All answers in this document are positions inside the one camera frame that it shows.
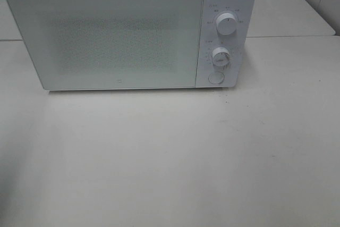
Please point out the white microwave door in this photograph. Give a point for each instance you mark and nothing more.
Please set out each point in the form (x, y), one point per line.
(111, 44)

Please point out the white door release button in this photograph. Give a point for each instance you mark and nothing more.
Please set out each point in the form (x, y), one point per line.
(216, 78)

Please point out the white power knob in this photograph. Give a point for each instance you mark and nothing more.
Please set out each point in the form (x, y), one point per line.
(226, 23)

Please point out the white timer knob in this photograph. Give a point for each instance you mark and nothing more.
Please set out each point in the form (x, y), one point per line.
(220, 57)

